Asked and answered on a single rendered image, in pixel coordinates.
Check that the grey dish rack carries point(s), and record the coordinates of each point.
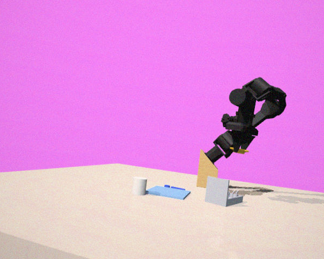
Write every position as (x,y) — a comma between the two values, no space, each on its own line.
(217,192)

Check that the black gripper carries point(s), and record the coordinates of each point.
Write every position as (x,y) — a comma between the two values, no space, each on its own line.
(242,130)

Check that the light blue flat mat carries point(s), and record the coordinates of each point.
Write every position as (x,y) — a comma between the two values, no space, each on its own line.
(168,192)

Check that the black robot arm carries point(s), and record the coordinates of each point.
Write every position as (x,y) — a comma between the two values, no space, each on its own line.
(255,90)

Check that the white cylinder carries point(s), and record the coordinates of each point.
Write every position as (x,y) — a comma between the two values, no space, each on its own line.
(139,186)

